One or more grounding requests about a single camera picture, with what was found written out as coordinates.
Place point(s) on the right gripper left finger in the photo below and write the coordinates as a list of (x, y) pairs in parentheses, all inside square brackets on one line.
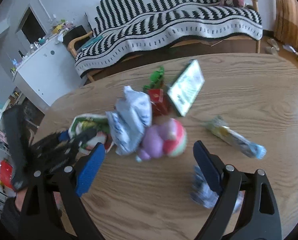
[(39, 217)]

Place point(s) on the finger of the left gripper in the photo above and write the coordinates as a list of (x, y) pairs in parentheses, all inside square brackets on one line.
[(51, 141), (62, 155)]

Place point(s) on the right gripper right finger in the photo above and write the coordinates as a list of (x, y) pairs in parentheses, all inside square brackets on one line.
[(259, 216)]

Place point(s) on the green white snack bowl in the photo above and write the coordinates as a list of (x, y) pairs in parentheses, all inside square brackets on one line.
[(97, 127)]

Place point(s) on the blue silver wrapper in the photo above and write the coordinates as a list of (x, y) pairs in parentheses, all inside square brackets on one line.
[(206, 187)]

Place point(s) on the white blue bag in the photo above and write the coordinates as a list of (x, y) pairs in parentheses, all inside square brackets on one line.
[(129, 120)]

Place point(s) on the green blue snack wrapper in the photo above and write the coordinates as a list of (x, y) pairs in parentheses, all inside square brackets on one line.
[(218, 127)]

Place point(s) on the purple pink plush toy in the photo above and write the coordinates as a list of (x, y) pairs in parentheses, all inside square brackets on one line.
[(167, 139)]

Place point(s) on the green white card box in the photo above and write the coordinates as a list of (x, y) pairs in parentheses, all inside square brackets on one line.
[(184, 90)]

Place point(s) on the red cigarette box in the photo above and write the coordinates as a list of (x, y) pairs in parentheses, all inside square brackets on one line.
[(160, 103)]

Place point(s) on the person left hand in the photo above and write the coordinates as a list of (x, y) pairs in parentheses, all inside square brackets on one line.
[(19, 199)]

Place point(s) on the white cabinet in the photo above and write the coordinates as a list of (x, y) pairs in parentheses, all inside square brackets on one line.
[(47, 74)]

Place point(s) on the black white striped blanket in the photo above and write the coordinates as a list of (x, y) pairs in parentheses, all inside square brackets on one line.
[(126, 27)]

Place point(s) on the brown striped curtain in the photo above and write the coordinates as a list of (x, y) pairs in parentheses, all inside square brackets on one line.
[(286, 24)]

